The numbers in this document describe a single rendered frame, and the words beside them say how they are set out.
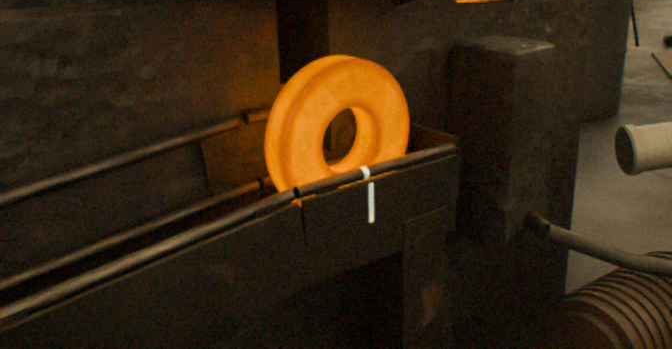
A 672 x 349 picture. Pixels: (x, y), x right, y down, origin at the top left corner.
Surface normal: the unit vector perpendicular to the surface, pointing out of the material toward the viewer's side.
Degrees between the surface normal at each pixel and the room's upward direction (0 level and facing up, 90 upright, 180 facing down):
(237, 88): 90
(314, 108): 90
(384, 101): 90
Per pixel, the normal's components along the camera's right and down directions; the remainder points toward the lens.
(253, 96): 0.59, 0.25
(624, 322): 0.29, -0.67
